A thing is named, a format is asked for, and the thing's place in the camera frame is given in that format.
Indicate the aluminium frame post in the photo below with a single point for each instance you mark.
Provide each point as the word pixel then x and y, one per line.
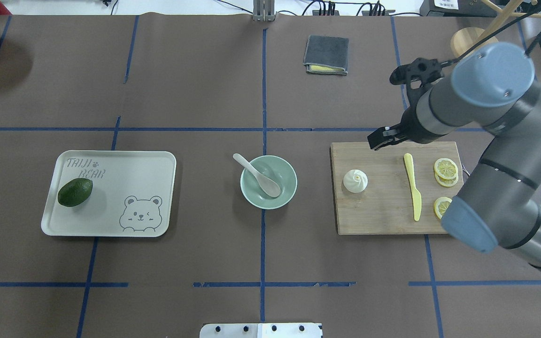
pixel 264 10

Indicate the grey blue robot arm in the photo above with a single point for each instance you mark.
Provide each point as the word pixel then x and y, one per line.
pixel 495 87

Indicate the wooden mug tree stand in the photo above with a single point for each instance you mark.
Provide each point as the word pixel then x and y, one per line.
pixel 465 39

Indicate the yellow sponge under cloth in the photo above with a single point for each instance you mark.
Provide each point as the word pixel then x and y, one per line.
pixel 317 69

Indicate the stacked lemon slice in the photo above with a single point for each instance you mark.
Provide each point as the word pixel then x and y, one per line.
pixel 446 182
pixel 446 169

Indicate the grey folded cloth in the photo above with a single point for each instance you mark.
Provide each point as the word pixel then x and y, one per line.
pixel 326 51

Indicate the upper stacked lemon slice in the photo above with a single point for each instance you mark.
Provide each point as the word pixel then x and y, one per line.
pixel 446 169

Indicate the green avocado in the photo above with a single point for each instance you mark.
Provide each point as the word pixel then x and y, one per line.
pixel 75 192

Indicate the white steamed bun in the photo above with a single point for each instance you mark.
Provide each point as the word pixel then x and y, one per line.
pixel 355 181

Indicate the beige bear tray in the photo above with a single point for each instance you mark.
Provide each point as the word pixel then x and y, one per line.
pixel 131 196

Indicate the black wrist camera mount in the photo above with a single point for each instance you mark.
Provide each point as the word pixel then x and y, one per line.
pixel 424 71

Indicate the bamboo cutting board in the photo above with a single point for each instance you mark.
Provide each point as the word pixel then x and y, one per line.
pixel 385 207

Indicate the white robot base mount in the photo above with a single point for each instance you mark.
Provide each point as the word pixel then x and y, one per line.
pixel 262 330

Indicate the yellow plastic knife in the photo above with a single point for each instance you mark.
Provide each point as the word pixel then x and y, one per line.
pixel 415 193

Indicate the white spoon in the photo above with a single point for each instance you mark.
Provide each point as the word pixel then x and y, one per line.
pixel 270 187

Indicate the lemon slice near knife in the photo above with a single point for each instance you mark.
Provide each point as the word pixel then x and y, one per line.
pixel 440 206

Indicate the lower stacked lemon slice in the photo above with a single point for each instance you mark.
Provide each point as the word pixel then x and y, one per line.
pixel 446 182

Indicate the light green bowl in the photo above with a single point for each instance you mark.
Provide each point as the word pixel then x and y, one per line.
pixel 276 169

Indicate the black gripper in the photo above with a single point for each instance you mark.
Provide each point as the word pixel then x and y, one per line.
pixel 414 126

